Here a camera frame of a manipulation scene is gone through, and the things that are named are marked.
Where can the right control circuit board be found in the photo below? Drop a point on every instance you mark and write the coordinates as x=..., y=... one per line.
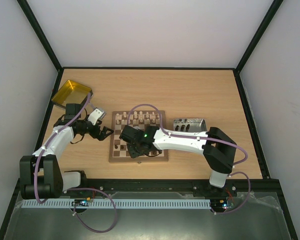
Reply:
x=222, y=204

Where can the white slotted cable duct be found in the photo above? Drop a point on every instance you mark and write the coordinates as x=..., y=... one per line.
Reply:
x=200, y=204

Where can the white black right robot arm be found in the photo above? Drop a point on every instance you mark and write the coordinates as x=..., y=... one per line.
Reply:
x=217, y=148

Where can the control circuit board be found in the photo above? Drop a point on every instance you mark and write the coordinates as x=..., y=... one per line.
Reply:
x=222, y=204
x=82, y=202

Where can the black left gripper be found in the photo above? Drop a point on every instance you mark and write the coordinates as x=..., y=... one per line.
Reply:
x=101, y=136

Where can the yellow metal tin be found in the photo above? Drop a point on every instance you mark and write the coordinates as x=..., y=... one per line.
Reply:
x=71, y=92

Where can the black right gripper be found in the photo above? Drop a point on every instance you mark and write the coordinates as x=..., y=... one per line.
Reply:
x=134, y=151

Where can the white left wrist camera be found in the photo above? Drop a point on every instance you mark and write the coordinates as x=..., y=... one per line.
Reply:
x=95, y=115

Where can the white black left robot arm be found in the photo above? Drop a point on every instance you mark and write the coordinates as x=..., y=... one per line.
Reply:
x=40, y=174

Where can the left control circuit board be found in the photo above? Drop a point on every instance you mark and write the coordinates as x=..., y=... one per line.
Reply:
x=82, y=202

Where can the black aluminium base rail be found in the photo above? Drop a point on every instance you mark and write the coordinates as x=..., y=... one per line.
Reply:
x=196, y=187

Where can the silver metal tin tray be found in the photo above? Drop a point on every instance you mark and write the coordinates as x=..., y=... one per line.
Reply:
x=190, y=125

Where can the wooden chess board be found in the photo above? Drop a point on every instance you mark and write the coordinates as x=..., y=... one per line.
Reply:
x=144, y=119

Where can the black enclosure frame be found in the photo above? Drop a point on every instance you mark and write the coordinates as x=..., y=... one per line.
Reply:
x=274, y=7

